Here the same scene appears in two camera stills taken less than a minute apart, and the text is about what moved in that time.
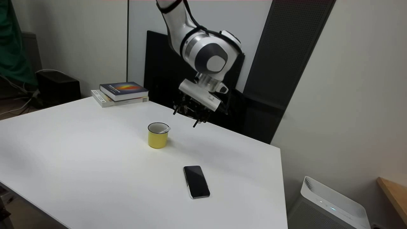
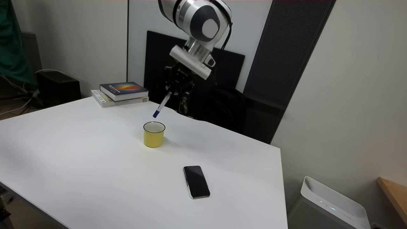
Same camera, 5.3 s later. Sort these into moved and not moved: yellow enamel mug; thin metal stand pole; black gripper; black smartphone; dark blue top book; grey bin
Moved: yellow enamel mug; black gripper
Not moved: grey bin; dark blue top book; black smartphone; thin metal stand pole
